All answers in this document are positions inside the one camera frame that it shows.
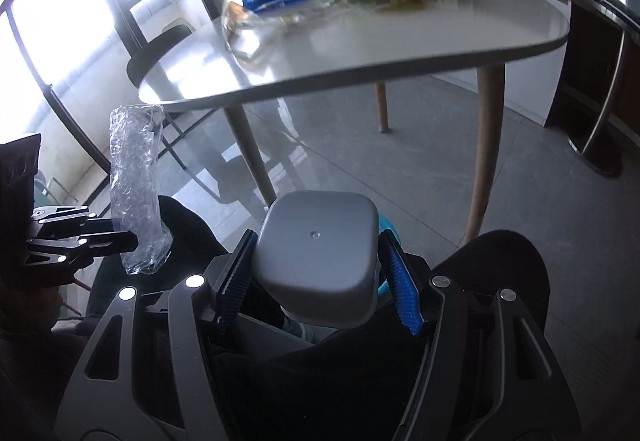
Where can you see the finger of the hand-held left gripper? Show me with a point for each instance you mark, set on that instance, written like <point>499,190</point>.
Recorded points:
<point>110,241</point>
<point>65,217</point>

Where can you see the clear bubble wrap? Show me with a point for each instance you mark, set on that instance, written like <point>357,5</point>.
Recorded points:
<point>135,171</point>

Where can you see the person's right leg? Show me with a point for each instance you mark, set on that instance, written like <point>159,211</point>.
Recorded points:
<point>500,261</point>

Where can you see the clear crinkled plastic wrap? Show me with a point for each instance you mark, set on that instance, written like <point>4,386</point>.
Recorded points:
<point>245,21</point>

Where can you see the metal stand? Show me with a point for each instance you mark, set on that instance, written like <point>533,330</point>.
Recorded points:
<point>602,121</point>

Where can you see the dark green chair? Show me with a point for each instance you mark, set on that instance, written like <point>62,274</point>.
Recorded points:
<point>155,56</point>

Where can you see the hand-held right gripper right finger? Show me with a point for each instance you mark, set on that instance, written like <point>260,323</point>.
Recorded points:
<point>405,291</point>

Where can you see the white counter cabinet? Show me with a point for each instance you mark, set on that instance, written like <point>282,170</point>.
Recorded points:
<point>535,91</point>

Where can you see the person's left shoe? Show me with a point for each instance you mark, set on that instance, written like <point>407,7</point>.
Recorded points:
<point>300,330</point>

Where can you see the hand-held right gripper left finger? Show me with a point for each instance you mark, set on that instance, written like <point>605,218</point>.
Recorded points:
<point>235,281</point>

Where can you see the blue plastic basket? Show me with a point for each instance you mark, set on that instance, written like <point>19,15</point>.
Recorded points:
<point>387,222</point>

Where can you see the round white table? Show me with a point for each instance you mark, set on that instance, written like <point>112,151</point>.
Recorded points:
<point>400,31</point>

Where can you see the dark wooden cabinet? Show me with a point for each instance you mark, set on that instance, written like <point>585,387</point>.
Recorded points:
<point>565,121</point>

